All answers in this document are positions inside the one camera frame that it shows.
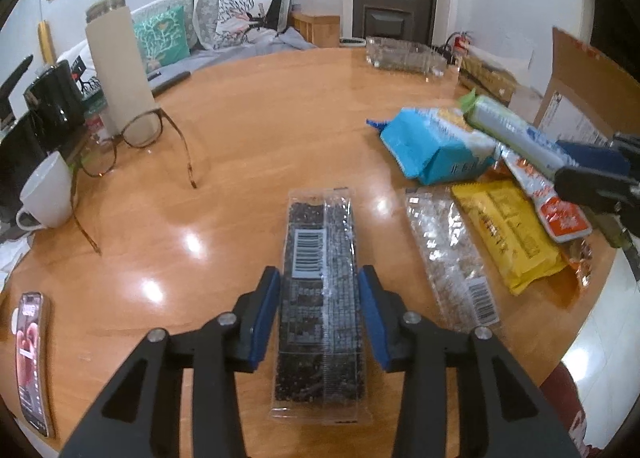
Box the smartphone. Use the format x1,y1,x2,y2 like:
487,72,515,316
15,291,54,438

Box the cardboard box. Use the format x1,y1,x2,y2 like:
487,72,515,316
506,28,640,145

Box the clear rice snack packet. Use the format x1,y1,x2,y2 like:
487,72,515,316
405,187,500,332

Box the glass ashtray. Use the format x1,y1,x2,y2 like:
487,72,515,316
366,36,448,79

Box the white black cushion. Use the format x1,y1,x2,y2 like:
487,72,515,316
70,56,101,97

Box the white tree-print cushion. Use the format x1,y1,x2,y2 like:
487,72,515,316
212,0,283,50

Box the white mug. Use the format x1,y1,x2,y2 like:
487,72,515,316
15,152,72,232

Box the tortoiseshell eyeglasses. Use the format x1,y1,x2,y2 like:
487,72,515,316
70,107,198,256

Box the white thermos bottle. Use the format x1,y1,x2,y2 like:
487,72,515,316
86,0,160,147

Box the teal cushion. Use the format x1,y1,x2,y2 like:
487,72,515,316
134,6,190,74

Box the blue white snack bag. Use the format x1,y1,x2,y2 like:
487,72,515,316
367,108,498,186

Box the red fire extinguisher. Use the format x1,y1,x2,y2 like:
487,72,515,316
442,31,472,65

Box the grey sofa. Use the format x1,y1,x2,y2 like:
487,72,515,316
54,0,319,89

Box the yellow snack bag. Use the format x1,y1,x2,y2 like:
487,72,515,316
451,180,566,296

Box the dark seaweed snack packet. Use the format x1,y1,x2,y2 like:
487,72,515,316
271,188,371,426

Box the green white tube packet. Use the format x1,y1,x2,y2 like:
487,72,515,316
459,91,578,181

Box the black kettle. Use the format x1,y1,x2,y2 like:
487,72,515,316
24,59,85,152

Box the orange white snack packet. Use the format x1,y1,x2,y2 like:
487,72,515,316
501,147,592,244

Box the black remote control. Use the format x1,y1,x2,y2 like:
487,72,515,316
150,71,192,98

